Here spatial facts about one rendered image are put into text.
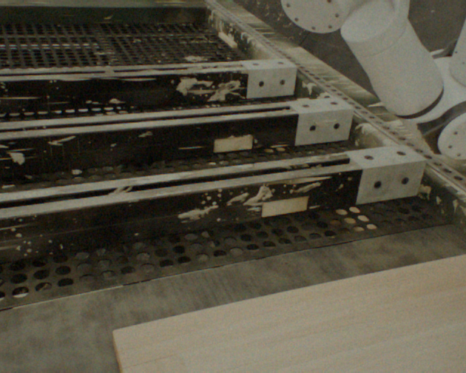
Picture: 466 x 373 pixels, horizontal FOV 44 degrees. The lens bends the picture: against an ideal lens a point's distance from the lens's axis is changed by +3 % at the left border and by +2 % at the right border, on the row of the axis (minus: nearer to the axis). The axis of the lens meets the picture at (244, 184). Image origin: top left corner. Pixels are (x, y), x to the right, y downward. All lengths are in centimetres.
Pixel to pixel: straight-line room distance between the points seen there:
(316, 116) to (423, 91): 46
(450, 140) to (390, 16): 17
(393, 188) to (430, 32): 169
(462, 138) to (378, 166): 26
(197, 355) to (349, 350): 17
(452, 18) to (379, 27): 199
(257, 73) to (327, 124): 26
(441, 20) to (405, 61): 198
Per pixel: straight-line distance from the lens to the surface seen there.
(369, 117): 118
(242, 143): 108
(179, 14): 193
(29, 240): 80
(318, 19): 57
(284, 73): 135
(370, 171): 94
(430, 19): 268
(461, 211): 97
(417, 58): 67
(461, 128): 70
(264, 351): 66
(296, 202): 90
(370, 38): 62
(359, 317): 72
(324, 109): 113
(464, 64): 72
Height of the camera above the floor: 169
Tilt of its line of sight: 37 degrees down
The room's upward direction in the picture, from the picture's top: 56 degrees counter-clockwise
